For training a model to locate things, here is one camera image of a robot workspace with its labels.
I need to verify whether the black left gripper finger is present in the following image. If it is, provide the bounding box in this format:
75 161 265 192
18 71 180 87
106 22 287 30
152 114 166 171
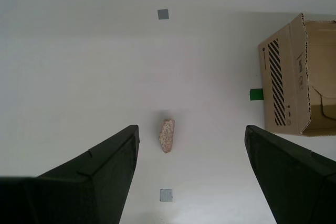
0 124 140 224
244 125 336 224

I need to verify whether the speckled pinkish granite rock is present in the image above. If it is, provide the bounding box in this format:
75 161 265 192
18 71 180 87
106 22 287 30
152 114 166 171
158 118 176 154

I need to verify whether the open brown cardboard box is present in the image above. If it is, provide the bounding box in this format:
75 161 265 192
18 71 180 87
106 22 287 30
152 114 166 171
258 12 336 137

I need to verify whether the grey square tape marker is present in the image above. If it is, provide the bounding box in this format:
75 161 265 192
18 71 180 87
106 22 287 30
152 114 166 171
157 8 170 21
159 188 174 203

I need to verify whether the green tape marker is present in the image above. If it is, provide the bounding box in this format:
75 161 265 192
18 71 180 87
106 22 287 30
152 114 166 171
249 88 264 102

